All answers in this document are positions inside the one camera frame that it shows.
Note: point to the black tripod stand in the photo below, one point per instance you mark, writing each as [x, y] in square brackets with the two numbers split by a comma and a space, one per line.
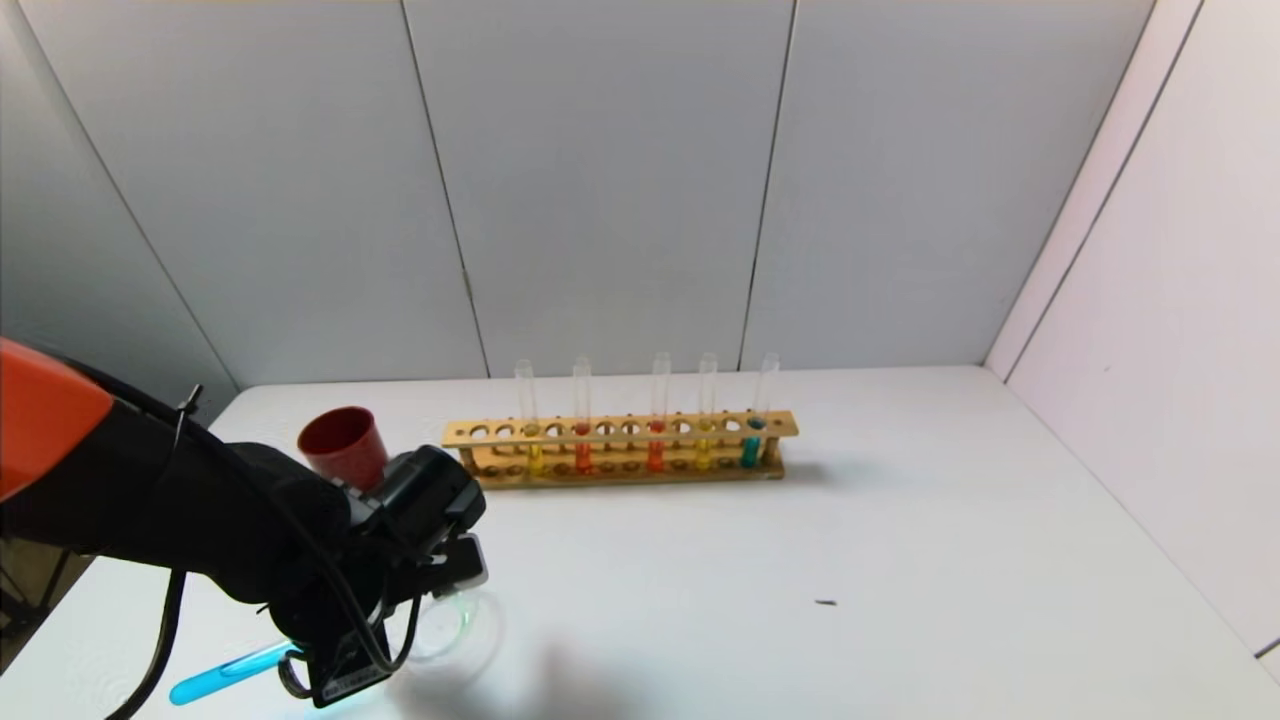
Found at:
[25, 590]

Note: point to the dark red plastic cup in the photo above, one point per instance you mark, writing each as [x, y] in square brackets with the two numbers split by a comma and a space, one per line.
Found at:
[345, 440]

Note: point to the orange pigment glass test tube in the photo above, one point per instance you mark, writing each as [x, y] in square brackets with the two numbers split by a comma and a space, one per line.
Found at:
[583, 459]
[655, 457]

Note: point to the blue pigment glass test tube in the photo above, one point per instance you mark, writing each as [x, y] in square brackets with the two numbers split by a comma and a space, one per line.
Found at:
[750, 452]
[215, 680]

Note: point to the wooden test tube rack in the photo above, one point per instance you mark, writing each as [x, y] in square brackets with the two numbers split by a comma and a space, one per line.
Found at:
[640, 437]

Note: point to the clear glass dish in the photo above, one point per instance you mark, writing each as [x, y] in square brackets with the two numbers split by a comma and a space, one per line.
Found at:
[455, 625]

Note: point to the orange and black left arm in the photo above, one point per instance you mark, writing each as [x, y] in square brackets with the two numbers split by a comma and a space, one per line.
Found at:
[150, 500]

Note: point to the yellow pigment glass test tube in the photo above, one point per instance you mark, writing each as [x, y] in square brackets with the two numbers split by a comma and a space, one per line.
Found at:
[536, 461]
[703, 455]

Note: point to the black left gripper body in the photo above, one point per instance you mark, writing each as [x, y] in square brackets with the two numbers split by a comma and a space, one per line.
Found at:
[342, 668]

